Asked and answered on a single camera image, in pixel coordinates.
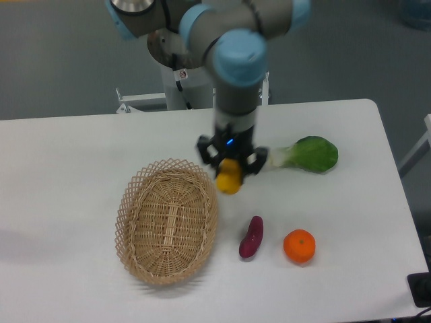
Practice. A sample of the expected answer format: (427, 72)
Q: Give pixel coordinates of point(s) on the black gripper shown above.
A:
(232, 144)

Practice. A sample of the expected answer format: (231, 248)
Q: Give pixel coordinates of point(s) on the yellow mango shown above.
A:
(229, 178)

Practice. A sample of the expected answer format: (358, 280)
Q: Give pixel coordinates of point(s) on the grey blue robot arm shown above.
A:
(271, 19)

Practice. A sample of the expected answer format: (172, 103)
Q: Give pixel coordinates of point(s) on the woven wicker basket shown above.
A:
(167, 221)

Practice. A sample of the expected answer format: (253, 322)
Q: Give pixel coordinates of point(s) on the green bok choy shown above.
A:
(312, 154)

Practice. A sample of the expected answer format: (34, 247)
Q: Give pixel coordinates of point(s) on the purple sweet potato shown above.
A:
(253, 238)

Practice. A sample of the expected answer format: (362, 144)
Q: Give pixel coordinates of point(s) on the orange tangerine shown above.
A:
(299, 246)

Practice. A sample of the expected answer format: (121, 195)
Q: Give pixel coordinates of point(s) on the white table leg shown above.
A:
(417, 152)

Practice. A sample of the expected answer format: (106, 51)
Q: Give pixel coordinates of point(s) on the black device at table edge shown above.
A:
(419, 285)

